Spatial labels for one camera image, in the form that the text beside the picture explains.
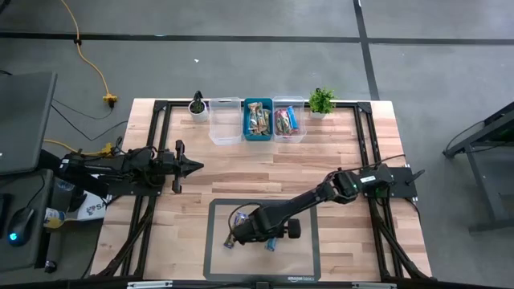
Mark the black antenna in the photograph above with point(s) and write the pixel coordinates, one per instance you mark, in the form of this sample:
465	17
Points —
415	176

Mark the light blue orange granola bar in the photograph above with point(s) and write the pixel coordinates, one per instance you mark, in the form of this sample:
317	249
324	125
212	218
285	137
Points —
268	122
260	120
252	116

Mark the yellow white bottle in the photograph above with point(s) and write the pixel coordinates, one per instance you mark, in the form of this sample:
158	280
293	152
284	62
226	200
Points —
54	218

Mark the red chocolate chip granola bar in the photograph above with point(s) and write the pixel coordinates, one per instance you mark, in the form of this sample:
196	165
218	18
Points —
278	122

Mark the white printed bag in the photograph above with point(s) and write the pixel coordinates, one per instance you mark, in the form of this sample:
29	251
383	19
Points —
94	208

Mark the light blue snack bag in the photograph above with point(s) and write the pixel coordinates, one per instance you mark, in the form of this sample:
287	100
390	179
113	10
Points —
241	218

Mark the black metal stand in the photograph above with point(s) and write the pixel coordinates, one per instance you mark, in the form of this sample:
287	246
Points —
482	184

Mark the tan baking mat grey border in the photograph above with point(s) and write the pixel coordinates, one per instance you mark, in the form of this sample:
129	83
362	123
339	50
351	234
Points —
261	265

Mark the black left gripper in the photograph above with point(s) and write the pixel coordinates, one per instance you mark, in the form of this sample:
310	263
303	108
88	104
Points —
176	164

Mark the black computer mouse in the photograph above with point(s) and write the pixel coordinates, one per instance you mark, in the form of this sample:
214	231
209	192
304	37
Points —
22	225

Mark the black aluminium table frame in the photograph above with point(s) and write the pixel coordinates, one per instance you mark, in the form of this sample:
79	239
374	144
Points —
160	106

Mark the black computer monitor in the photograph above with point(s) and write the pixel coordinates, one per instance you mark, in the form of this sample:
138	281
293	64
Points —
24	120

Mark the grey desk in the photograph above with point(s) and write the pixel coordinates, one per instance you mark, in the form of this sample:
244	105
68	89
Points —
24	261

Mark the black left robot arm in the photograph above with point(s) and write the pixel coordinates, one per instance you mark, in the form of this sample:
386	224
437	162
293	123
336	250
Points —
112	164

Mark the small dark plant white pot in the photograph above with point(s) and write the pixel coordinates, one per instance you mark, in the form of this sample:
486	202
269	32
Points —
197	108

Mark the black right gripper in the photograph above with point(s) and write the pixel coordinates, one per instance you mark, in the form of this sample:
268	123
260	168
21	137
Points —
257	230

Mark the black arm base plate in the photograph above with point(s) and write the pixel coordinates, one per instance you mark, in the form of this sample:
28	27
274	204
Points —
405	188
128	189

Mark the silver aluminium extrusion bar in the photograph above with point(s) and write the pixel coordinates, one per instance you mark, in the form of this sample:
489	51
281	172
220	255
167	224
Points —
148	284
373	286

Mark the green snack bag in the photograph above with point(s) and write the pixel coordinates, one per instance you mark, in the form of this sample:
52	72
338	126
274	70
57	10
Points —
286	125

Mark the leafy green plant white pot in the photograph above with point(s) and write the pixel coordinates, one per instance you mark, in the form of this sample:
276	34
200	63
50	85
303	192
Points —
321	102

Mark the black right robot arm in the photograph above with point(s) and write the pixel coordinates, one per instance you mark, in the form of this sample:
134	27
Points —
305	200

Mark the teal plastic bin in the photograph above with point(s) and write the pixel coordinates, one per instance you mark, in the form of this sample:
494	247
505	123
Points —
257	138

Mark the small black object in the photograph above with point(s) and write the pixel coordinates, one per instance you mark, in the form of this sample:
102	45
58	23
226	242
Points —
50	267

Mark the blue silver granola bar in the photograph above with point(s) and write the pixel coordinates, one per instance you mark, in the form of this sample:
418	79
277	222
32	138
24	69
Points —
293	117

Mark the clear plastic bin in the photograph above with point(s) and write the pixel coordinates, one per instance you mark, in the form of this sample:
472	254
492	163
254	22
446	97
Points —
281	139
225	128

